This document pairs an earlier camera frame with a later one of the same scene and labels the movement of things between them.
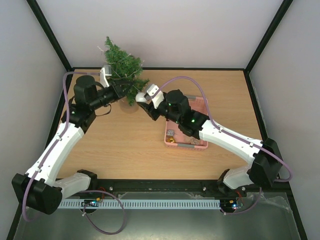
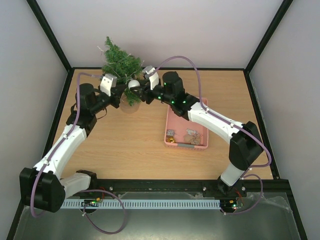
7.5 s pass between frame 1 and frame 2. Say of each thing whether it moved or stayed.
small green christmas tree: stayed
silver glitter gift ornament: stayed
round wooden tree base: stayed
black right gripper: moved
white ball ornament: moved
